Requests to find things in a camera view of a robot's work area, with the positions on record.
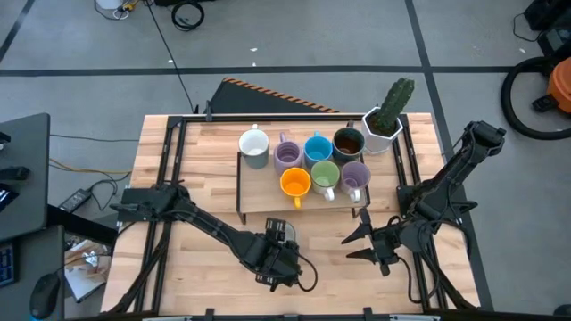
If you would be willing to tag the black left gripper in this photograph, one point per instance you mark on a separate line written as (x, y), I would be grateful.
(281, 265)

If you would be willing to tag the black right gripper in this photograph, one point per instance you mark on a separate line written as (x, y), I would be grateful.
(388, 245)

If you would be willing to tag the purple and white striped mug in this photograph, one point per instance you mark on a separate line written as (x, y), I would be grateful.
(355, 176)

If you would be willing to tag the light green mug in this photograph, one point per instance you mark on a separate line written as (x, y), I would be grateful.
(325, 175)

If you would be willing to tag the yellow faceted mug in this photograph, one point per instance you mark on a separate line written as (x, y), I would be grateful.
(295, 183)

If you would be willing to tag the dark speckled mug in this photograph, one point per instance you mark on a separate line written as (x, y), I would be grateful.
(349, 145)

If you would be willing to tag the light blue mug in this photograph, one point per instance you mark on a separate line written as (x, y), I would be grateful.
(317, 149)

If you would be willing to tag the mauve ribbed mug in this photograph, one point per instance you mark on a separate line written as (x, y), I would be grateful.
(287, 153)

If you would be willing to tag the white and grey mug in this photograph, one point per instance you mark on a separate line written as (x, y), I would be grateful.
(254, 142)

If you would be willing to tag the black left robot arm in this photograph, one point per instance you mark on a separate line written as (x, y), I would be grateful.
(214, 232)

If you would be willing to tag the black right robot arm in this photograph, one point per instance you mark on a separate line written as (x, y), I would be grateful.
(446, 187)

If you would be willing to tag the wooden shelf with black legs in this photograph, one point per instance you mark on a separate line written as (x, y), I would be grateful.
(259, 191)

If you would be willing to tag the white hexagonal plant pot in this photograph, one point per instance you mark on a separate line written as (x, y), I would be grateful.
(374, 142)

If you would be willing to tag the green cactus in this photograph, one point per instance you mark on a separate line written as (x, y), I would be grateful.
(397, 100)

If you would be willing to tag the black ramp with orange stripes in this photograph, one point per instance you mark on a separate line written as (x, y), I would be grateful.
(250, 100)

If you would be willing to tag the crumpled foil wrapper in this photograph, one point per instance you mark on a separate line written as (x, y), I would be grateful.
(91, 258)

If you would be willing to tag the white paper sheet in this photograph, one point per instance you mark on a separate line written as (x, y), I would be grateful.
(85, 283)

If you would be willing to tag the black desk leg bar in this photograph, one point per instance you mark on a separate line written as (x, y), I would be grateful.
(80, 225)

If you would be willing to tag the black floor object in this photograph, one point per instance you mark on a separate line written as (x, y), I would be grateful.
(563, 310)

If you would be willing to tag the black power adapter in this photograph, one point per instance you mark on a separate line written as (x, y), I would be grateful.
(76, 200)

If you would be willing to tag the black computer mouse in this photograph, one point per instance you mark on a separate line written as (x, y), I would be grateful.
(44, 294)

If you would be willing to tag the black desk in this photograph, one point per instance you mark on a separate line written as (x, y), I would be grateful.
(27, 147)
(31, 254)

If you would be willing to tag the orange vacuum cleaner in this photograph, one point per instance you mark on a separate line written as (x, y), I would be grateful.
(562, 84)

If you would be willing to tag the black keyboard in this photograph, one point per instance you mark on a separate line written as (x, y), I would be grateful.
(6, 265)

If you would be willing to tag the black equipment box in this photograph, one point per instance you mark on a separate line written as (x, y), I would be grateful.
(557, 42)
(551, 13)

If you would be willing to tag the black desk gadget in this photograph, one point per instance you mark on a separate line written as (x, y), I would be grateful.
(15, 173)

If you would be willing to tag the small screen device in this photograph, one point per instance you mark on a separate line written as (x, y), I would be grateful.
(6, 196)

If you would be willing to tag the yellow plug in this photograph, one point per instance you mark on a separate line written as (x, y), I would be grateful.
(129, 5)

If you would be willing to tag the white bucket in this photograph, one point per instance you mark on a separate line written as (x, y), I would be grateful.
(109, 3)

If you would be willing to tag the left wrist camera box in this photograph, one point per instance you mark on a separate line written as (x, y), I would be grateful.
(275, 227)

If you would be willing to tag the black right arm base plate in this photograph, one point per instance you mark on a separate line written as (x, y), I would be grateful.
(464, 206)

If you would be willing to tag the black aluminium table frame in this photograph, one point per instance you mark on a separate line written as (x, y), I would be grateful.
(267, 118)

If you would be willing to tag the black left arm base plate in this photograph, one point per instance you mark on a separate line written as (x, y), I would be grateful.
(134, 216)

